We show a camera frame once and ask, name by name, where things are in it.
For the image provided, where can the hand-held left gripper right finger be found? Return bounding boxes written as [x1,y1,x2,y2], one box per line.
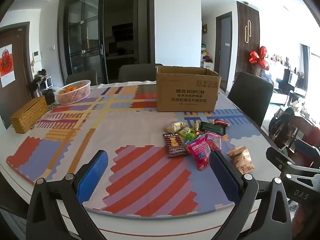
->
[209,150,293,240]

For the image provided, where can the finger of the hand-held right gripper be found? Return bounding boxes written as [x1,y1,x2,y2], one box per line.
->
[266,147,320,173]
[294,139,320,156]

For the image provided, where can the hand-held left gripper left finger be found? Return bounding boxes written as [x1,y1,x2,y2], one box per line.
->
[26,150,109,240]

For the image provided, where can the tan bread packet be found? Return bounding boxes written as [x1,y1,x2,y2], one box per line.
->
[226,146,255,175]

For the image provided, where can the large pink snack packet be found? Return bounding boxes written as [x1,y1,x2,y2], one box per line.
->
[186,134,212,171]

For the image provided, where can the small pink red snack packet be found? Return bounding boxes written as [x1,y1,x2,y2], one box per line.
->
[205,131,222,153]

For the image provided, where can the dark green snack packet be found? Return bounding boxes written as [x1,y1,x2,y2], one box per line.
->
[200,121,227,135]

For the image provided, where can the green yellow snack packet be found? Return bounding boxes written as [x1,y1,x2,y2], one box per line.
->
[178,127,197,141]

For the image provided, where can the dark brown cookie packet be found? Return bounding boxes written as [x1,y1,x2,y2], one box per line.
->
[162,132,188,158]

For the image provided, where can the pale yellow snack packet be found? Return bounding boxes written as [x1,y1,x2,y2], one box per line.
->
[164,121,188,133]

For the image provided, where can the brown cardboard box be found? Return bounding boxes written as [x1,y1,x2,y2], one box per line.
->
[156,65,222,112]

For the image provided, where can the tall dark grey chair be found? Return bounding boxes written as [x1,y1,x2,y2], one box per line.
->
[227,72,274,128]

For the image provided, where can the white basket of oranges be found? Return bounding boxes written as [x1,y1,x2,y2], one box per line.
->
[54,80,91,105]

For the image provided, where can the row of figurines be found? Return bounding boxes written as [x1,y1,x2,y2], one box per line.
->
[271,54,298,72]

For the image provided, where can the woven tan tissue box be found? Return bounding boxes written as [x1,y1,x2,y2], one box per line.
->
[10,96,48,134]

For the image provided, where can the small black box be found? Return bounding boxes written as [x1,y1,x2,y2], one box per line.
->
[44,89,56,105]

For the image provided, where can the pile of oranges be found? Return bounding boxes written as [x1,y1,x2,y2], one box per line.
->
[61,84,85,95]

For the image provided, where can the red foil balloon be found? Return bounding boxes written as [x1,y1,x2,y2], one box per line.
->
[249,46,270,71]

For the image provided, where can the small dark grey chair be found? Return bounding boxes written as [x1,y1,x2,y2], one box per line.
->
[66,70,98,86]

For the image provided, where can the small white shelf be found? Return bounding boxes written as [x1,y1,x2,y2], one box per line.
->
[36,76,54,97]

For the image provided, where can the wide dark grey chair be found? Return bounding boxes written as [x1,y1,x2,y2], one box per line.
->
[118,64,163,83]

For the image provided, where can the black plush toy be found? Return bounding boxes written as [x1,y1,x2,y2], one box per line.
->
[35,69,48,83]

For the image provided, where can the white storage drawers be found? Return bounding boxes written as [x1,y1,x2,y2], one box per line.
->
[202,44,215,72]

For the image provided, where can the dark framed corridor door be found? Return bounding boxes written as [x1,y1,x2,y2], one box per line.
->
[216,11,233,93]

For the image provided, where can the brown entrance door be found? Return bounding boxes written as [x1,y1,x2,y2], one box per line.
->
[0,21,34,130]

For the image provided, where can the red and white door poster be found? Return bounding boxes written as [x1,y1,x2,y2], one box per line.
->
[0,44,16,88]

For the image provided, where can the black framed glass sliding door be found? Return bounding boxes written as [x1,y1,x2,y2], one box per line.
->
[57,0,154,85]

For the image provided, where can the dark slatted wall panel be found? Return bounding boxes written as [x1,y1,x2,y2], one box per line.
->
[236,1,260,80]

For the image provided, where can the gold loop wall ornament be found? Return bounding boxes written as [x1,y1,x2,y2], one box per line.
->
[244,19,252,43]

